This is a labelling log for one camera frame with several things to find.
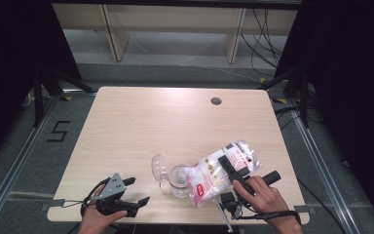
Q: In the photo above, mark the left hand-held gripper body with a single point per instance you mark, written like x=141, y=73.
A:
x=113, y=187

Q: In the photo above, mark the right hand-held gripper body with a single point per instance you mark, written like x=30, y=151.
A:
x=231, y=200

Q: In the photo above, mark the red and white pouch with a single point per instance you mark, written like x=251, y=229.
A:
x=214, y=172

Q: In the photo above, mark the clear glass jar with lid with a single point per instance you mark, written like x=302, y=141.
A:
x=179, y=182

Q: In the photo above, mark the person's right hand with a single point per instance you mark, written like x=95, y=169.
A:
x=266, y=200

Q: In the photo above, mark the person's left hand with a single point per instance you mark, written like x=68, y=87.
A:
x=92, y=222

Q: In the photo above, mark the grey tape strip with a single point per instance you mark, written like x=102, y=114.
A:
x=56, y=203
x=306, y=209

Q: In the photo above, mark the black tape floor marking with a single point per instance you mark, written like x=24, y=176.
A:
x=58, y=131

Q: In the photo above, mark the yellow and black tape piece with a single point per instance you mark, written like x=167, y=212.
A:
x=263, y=80
x=67, y=98
x=280, y=101

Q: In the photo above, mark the black metal stand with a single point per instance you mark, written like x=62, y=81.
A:
x=303, y=100
x=38, y=97

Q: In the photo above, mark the dark curtain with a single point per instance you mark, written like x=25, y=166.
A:
x=354, y=81
x=9, y=65

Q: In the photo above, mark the beige wooden shelf unit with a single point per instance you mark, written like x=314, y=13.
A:
x=175, y=18

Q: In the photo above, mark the metal floor rail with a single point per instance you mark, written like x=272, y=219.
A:
x=19, y=152
x=318, y=162

